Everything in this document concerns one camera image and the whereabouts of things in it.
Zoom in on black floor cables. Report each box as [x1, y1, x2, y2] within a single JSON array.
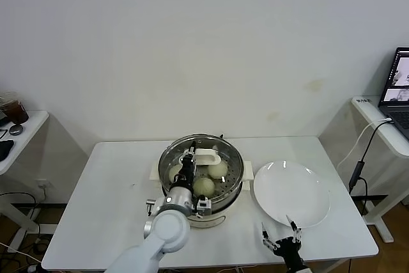
[[0, 191, 54, 273]]

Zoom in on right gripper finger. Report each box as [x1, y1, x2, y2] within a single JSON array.
[[285, 214, 303, 244], [260, 221, 280, 252]]

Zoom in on stainless steel steamer basket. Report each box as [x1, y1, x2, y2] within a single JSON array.
[[158, 135, 245, 214]]

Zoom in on white steamed baozi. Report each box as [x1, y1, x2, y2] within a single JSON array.
[[168, 164, 185, 183], [208, 161, 229, 180], [193, 176, 215, 196]]

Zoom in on white round plate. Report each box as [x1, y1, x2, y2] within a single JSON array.
[[254, 160, 331, 229]]

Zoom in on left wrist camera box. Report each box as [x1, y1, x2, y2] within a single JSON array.
[[194, 198, 212, 218]]

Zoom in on white side desk with cup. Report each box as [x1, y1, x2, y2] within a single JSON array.
[[0, 110, 50, 253]]

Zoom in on white electric cooker base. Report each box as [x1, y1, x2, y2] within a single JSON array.
[[149, 161, 254, 230]]

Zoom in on plastic iced coffee cup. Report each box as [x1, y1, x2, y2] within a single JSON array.
[[0, 91, 29, 124]]

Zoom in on white charging cable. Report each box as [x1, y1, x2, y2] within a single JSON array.
[[337, 118, 393, 169]]

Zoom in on dark grey open laptop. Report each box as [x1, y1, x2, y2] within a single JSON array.
[[378, 47, 409, 143]]

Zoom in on white side desk with laptop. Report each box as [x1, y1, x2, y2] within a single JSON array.
[[351, 95, 409, 244]]

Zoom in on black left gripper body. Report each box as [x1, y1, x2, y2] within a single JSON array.
[[177, 157, 197, 191]]

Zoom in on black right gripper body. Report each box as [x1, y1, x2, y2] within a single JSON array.
[[273, 236, 304, 270]]

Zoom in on round glass pot lid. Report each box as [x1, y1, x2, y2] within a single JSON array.
[[158, 132, 245, 203]]

